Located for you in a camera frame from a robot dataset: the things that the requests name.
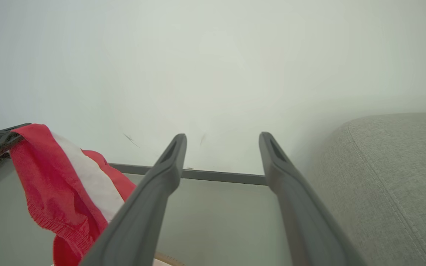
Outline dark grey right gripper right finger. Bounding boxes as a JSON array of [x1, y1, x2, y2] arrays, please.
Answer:
[[259, 132, 367, 266]]

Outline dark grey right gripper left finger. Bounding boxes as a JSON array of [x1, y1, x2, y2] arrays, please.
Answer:
[[80, 134, 187, 266]]

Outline red and white garment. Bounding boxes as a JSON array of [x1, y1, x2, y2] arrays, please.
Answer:
[[9, 124, 138, 266]]

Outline cream perforated laundry basket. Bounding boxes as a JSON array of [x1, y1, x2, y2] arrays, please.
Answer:
[[153, 252, 186, 266]]

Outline grey fabric sofa seat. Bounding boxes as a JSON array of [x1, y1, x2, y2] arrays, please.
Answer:
[[311, 113, 426, 266]]

